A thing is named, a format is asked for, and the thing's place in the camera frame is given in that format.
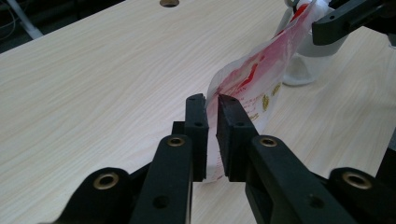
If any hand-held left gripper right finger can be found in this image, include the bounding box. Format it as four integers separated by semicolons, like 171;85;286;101
216;93;359;224

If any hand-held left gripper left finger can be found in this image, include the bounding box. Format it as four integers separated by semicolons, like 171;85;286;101
129;92;209;224

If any white lidded container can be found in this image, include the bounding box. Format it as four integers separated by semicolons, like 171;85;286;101
275;0;349;87

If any red and white spouted pouch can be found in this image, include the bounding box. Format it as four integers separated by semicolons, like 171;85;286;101
204;0;318;185

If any white desk leg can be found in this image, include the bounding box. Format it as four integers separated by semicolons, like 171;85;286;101
6;0;45;40

